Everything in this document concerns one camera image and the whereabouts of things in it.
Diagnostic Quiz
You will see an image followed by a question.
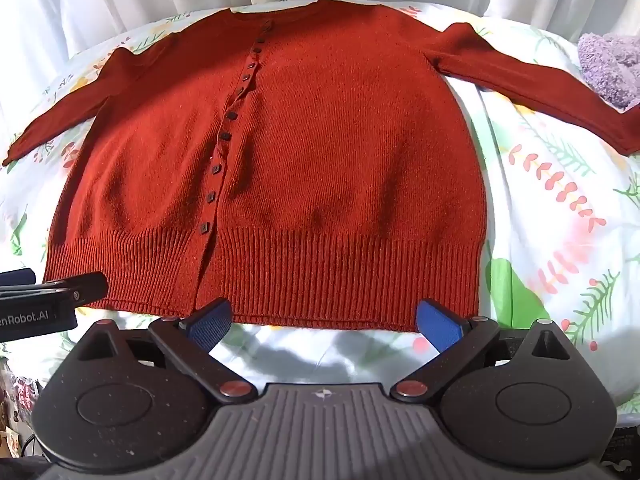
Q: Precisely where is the red knit cardigan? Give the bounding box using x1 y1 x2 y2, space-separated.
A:
2 0 640 333

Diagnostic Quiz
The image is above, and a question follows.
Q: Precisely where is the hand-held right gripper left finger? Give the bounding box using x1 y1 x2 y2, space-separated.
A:
70 298 255 405

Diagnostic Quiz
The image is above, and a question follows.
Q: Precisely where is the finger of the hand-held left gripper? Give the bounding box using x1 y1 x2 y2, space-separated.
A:
0 269 36 288
0 272 108 307

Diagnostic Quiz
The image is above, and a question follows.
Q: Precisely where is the floral bed sheet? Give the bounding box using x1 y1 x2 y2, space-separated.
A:
0 2 640 431

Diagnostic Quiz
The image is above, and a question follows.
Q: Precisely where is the colourful clutter pile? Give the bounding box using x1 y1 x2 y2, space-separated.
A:
0 355 48 461

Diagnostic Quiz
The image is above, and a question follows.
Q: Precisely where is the purple fluffy cloth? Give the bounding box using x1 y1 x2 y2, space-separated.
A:
577 31 640 109

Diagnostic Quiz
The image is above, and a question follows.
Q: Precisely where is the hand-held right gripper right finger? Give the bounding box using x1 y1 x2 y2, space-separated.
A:
391 298 576 403

